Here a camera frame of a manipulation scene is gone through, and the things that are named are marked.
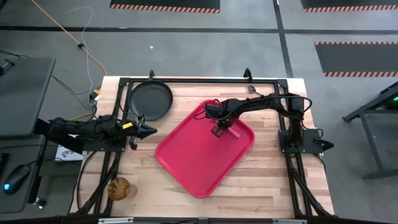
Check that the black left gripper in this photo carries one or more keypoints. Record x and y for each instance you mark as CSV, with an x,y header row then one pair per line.
x,y
134,130

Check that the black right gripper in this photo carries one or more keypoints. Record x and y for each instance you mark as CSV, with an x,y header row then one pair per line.
x,y
224,119

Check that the black round plate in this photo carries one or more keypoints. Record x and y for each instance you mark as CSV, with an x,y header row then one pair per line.
x,y
150,99

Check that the silver metal spoon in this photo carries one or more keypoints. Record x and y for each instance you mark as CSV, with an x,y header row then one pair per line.
x,y
252,89

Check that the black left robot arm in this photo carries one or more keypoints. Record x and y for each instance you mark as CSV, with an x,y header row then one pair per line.
x,y
93,130

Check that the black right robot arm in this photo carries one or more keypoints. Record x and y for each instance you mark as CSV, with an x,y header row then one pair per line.
x,y
264,104

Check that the red plastic tray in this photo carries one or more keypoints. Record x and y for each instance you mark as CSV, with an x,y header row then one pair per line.
x,y
192,161

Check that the white printed box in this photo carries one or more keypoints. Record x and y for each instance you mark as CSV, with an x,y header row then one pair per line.
x,y
63,154

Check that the caster wheel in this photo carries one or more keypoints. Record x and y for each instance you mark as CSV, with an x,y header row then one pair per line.
x,y
39,203

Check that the black hazard-striped floor mat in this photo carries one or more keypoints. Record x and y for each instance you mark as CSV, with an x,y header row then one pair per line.
x,y
164,2
348,3
357,59

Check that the black computer mouse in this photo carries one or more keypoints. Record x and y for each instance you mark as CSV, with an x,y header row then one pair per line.
x,y
15,179

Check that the dark grey desk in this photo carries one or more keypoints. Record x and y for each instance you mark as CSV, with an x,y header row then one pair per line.
x,y
18,205

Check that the black tool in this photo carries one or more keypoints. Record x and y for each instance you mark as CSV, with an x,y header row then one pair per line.
x,y
6,66

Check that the neighbouring workstation table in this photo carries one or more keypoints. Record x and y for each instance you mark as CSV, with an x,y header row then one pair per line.
x,y
372,146

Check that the black computer with green lights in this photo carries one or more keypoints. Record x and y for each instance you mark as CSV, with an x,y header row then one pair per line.
x,y
393,104

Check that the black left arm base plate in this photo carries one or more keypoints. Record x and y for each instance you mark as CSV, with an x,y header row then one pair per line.
x,y
109,148

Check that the black metal table frame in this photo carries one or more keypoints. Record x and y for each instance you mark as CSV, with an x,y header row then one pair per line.
x,y
202,80

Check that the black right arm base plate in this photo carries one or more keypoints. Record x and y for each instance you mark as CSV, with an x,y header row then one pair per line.
x,y
284,141

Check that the silver metal bracket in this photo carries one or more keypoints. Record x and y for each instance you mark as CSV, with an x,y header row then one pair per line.
x,y
115,221
289,221

